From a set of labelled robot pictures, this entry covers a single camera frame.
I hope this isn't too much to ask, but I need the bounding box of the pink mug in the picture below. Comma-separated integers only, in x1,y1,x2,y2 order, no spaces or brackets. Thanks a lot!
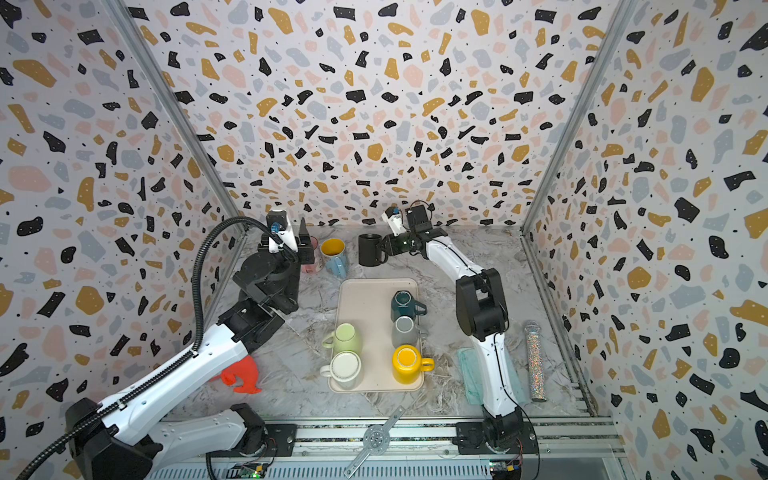
299,235,320,274

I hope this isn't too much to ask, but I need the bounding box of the blue butterfly mug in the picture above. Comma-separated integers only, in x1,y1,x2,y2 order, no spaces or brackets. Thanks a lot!
320,238,348,280

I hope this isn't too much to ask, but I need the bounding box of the black mug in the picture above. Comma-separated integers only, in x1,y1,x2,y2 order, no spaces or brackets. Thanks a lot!
358,233,389,267

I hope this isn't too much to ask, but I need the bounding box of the dark green mug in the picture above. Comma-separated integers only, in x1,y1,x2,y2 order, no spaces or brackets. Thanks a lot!
391,290,428,322

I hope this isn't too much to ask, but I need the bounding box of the light green mug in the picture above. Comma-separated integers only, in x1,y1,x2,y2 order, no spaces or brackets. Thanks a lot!
322,323,362,354

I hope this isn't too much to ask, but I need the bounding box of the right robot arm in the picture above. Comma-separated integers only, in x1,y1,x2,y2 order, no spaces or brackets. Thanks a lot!
382,204,527,451

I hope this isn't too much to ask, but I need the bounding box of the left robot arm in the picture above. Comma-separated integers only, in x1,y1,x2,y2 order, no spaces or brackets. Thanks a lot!
66,210,314,479

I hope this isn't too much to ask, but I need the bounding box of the grey mug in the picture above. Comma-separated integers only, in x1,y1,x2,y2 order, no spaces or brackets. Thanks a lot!
391,315,420,349

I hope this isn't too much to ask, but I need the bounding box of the white mug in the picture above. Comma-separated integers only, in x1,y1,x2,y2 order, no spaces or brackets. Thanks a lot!
320,351,363,390

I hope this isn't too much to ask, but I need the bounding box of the yellow mug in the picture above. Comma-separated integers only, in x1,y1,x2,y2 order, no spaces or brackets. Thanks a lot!
392,344,435,385

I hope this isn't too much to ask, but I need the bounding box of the beige plastic tray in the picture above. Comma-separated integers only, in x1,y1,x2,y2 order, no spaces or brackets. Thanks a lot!
328,278,424,394

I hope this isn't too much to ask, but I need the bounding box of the red shark toy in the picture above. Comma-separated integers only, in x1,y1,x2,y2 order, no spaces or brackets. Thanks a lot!
220,356,261,395

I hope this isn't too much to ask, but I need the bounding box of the light green cloth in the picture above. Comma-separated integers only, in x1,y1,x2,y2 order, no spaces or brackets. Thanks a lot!
457,348,483,405

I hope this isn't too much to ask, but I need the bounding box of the glitter filled glass tube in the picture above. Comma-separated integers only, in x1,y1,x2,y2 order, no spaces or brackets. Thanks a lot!
524,321,547,402

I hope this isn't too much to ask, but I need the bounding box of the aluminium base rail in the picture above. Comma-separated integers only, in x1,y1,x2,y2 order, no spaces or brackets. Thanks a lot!
149,415,634,479

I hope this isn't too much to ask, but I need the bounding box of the metal perforated bracket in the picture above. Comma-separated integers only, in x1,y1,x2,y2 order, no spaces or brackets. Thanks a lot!
344,406,406,479

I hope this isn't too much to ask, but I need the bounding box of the left black corrugated cable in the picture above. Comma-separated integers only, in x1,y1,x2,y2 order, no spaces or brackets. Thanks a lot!
14,217,274,480

